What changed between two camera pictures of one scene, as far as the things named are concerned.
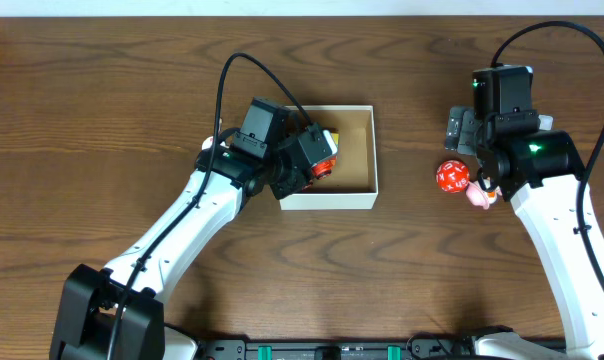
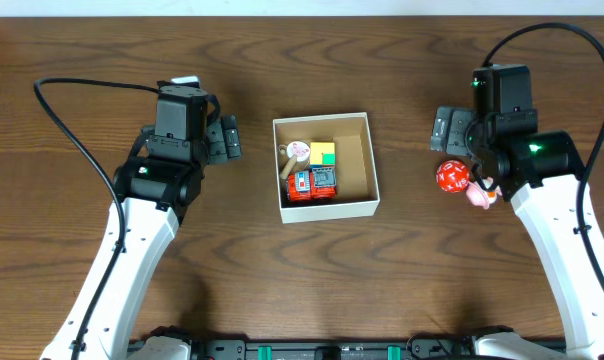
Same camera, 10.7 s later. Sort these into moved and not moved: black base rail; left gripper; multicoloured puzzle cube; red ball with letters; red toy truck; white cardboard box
Moved: multicoloured puzzle cube; left gripper; white cardboard box; red toy truck
Not moved: black base rail; red ball with letters
